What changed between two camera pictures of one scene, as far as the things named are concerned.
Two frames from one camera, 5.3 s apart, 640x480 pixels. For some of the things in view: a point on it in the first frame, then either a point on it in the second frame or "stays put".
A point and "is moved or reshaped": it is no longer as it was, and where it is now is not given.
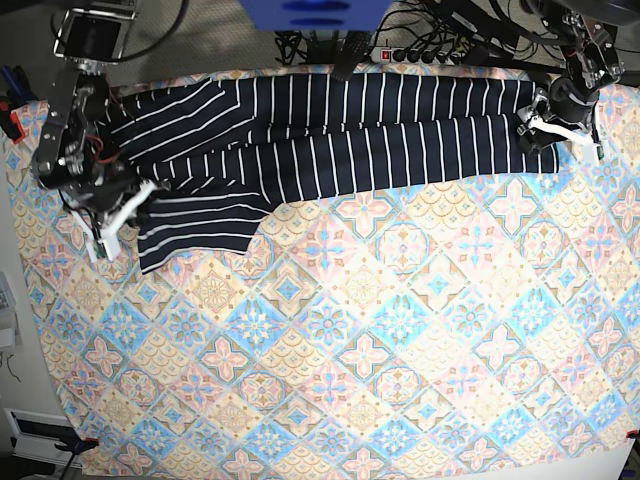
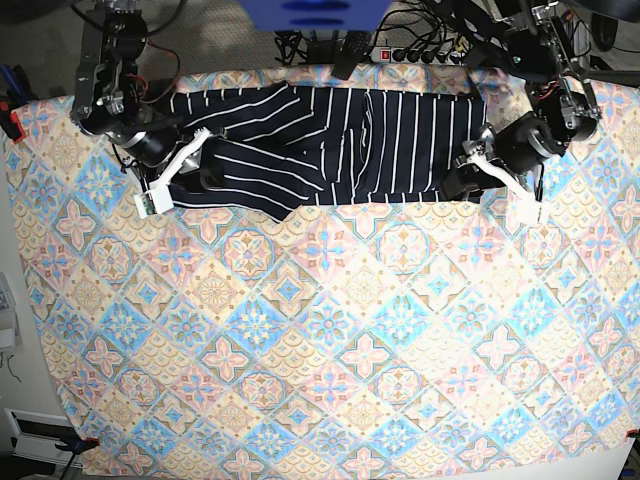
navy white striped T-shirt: (210, 156) is moved or reshaped
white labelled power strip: (390, 54) stays put
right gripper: (536, 138) → (467, 181)
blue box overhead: (316, 15) stays put
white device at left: (10, 334) stays put
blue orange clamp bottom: (77, 446) stays put
